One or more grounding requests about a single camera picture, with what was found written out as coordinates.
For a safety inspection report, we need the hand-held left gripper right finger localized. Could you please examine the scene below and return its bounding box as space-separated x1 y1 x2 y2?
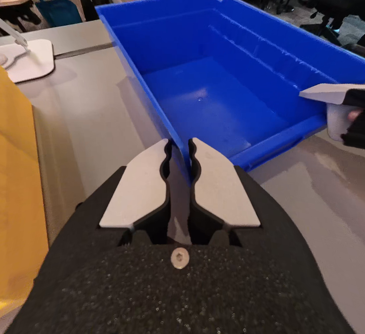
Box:
188 137 261 229

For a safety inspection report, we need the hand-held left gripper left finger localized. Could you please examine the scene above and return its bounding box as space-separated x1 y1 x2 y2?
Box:
99 139 172 230

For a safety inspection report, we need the blue bag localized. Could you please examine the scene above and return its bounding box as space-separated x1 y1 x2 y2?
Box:
36 0 83 28

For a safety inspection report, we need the blue plastic bin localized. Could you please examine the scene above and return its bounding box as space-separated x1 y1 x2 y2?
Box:
95 0 365 188

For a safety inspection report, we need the black office chair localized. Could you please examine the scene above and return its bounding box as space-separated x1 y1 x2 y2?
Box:
297 0 365 44

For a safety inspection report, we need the white stand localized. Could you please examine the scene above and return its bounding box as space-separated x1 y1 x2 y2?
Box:
0 18 55 84

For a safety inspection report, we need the yellow plastic bin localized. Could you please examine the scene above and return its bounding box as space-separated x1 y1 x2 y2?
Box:
0 66 49 309

